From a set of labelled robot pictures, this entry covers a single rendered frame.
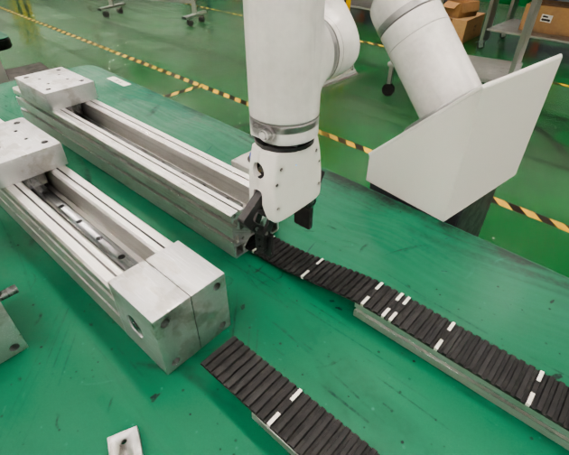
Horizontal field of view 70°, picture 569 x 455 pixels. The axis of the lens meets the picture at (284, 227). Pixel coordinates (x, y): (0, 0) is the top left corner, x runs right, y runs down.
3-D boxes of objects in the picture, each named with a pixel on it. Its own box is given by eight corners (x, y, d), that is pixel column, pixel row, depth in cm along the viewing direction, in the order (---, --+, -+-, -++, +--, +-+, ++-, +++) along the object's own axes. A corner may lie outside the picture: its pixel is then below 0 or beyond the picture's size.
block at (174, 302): (244, 314, 55) (239, 262, 49) (167, 376, 48) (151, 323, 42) (201, 282, 60) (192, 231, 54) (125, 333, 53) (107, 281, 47)
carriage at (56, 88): (101, 109, 97) (93, 80, 92) (55, 124, 90) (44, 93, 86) (69, 93, 105) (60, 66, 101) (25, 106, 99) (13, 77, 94)
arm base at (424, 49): (440, 121, 90) (403, 46, 90) (524, 73, 74) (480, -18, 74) (387, 143, 80) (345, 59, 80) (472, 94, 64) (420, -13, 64)
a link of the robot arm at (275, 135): (284, 134, 44) (284, 159, 46) (333, 110, 49) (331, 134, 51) (231, 114, 49) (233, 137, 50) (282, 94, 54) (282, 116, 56)
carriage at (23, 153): (73, 177, 72) (60, 142, 68) (7, 203, 66) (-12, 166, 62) (35, 149, 81) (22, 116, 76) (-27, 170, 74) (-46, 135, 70)
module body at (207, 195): (278, 229, 70) (278, 187, 65) (235, 259, 64) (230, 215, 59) (63, 108, 112) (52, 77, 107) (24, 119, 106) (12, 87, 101)
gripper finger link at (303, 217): (311, 194, 58) (309, 230, 63) (324, 185, 60) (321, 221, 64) (293, 186, 60) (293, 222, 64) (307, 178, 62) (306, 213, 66)
